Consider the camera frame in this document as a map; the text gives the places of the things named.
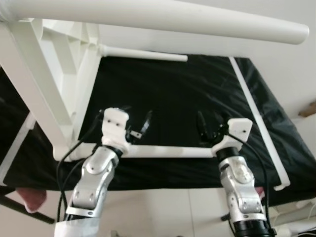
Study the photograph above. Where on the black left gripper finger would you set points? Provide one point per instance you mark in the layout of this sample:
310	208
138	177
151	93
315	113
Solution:
135	132
146	122

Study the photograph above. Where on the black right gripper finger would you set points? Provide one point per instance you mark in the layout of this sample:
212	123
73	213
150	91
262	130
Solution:
201	126
218	121

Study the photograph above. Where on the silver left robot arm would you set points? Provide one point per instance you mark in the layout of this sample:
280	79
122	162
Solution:
94	182

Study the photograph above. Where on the white tape strip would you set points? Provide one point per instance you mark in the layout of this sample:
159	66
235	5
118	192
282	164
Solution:
15	145
256	118

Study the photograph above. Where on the red patterned cloth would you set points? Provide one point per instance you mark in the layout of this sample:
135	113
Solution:
32	200
260	191

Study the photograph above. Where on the small brown lumpy object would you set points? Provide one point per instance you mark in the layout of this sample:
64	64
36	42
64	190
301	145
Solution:
308	109

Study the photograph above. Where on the white standing fan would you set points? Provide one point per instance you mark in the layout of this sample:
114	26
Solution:
308	138

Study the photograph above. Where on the black metal table leg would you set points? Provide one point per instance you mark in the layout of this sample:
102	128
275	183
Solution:
29	212

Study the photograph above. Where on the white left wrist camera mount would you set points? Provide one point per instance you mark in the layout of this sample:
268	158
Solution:
116	123

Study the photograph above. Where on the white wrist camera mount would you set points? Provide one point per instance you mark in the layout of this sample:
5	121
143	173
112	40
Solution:
239	127
116	123

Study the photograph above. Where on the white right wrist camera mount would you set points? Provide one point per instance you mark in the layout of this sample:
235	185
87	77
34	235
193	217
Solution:
239	127

